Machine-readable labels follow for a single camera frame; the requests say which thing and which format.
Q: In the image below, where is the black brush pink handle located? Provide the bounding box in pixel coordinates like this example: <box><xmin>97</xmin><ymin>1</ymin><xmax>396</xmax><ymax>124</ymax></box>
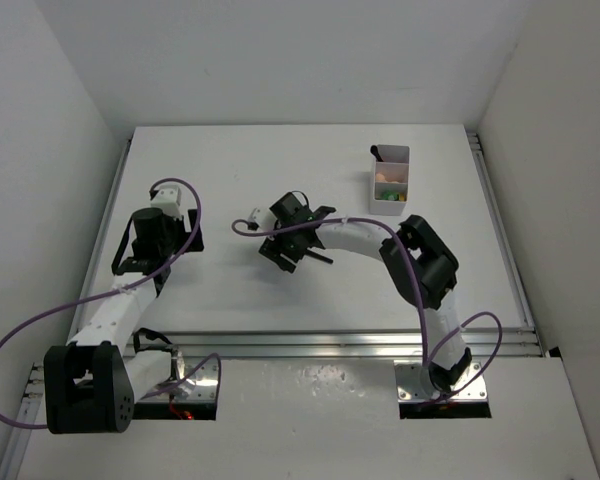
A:
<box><xmin>370</xmin><ymin>145</ymin><xmax>384</xmax><ymax>163</ymax></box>

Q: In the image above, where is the metal base plate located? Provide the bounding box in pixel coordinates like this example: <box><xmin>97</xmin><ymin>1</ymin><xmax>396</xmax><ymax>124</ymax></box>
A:
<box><xmin>142</xmin><ymin>352</ymin><xmax>223</xmax><ymax>403</ymax></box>
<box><xmin>394</xmin><ymin>361</ymin><xmax>488</xmax><ymax>405</ymax></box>

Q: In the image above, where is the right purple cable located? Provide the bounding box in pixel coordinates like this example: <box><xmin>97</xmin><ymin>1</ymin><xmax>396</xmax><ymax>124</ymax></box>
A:
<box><xmin>231</xmin><ymin>215</ymin><xmax>504</xmax><ymax>401</ymax></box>

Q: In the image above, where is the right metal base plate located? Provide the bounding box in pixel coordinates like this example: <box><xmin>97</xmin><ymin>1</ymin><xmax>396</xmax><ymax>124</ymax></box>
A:
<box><xmin>394</xmin><ymin>361</ymin><xmax>488</xmax><ymax>405</ymax></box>

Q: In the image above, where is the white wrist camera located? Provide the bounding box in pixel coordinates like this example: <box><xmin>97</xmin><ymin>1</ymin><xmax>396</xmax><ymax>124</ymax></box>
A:
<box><xmin>247</xmin><ymin>207</ymin><xmax>276</xmax><ymax>232</ymax></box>
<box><xmin>150</xmin><ymin>185</ymin><xmax>182</xmax><ymax>219</ymax></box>

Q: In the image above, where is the aluminium rail frame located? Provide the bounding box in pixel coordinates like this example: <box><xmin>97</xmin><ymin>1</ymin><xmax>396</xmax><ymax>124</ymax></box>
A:
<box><xmin>0</xmin><ymin>132</ymin><xmax>544</xmax><ymax>480</ymax></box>

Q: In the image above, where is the purple cable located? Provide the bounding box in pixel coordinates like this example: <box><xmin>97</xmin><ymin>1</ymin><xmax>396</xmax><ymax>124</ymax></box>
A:
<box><xmin>0</xmin><ymin>177</ymin><xmax>222</xmax><ymax>430</ymax></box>
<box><xmin>231</xmin><ymin>215</ymin><xmax>504</xmax><ymax>401</ymax></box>

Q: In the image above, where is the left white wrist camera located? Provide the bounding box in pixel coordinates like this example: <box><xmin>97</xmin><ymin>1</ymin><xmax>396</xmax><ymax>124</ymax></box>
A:
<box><xmin>150</xmin><ymin>185</ymin><xmax>182</xmax><ymax>219</ymax></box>

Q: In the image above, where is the large black makeup brush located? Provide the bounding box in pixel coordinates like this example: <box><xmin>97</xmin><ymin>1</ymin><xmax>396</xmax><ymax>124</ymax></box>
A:
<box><xmin>305</xmin><ymin>251</ymin><xmax>334</xmax><ymax>265</ymax></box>

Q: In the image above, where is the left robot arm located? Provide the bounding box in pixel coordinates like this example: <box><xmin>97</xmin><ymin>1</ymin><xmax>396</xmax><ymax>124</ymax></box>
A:
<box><xmin>43</xmin><ymin>207</ymin><xmax>204</xmax><ymax>434</ymax></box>

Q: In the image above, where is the white divided organizer box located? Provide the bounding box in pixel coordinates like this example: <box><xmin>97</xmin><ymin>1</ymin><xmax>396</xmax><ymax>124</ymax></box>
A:
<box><xmin>369</xmin><ymin>144</ymin><xmax>411</xmax><ymax>216</ymax></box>

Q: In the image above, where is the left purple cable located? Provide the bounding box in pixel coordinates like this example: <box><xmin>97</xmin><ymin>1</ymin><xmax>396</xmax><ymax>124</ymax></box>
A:
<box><xmin>0</xmin><ymin>177</ymin><xmax>222</xmax><ymax>430</ymax></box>

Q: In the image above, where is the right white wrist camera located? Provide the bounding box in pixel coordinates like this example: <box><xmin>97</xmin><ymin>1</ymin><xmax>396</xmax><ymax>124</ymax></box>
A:
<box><xmin>247</xmin><ymin>207</ymin><xmax>276</xmax><ymax>232</ymax></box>

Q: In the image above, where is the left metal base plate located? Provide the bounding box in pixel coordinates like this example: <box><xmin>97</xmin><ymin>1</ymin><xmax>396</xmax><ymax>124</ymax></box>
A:
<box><xmin>142</xmin><ymin>352</ymin><xmax>223</xmax><ymax>403</ymax></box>

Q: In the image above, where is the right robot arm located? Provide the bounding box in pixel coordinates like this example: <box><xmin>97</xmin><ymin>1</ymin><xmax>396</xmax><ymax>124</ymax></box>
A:
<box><xmin>247</xmin><ymin>192</ymin><xmax>472</xmax><ymax>394</ymax></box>

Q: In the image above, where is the green tube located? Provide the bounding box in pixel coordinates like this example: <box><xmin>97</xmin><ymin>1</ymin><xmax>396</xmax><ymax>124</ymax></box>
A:
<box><xmin>381</xmin><ymin>191</ymin><xmax>400</xmax><ymax>201</ymax></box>

